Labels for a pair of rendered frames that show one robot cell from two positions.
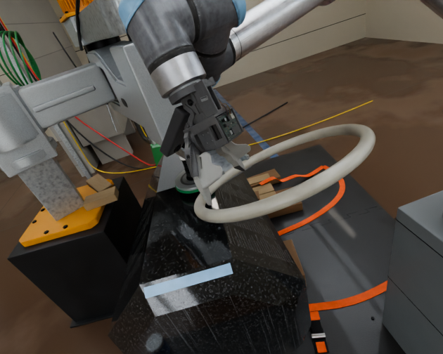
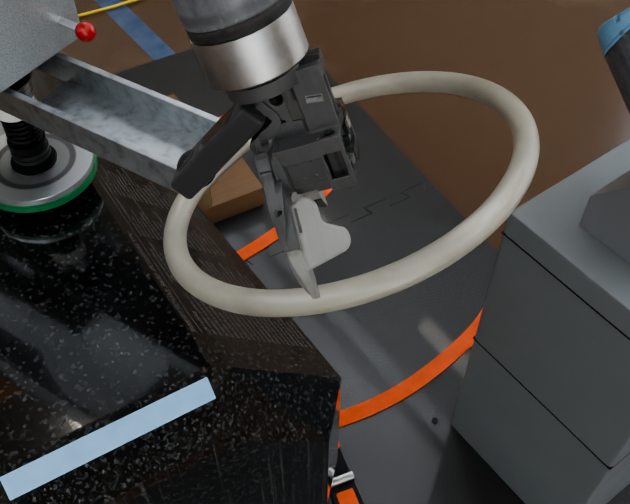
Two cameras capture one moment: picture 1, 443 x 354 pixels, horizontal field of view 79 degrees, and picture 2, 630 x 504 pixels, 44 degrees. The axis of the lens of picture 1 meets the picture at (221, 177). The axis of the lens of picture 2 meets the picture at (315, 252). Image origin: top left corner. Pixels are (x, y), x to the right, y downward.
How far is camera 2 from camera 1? 0.39 m
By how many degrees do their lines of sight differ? 29
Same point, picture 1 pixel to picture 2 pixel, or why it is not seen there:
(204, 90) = (318, 83)
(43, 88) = not seen: outside the picture
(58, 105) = not seen: outside the picture
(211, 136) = (316, 167)
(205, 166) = (310, 228)
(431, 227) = (565, 248)
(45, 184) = not seen: outside the picture
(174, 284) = (79, 452)
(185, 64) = (289, 35)
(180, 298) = (100, 479)
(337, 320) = (372, 440)
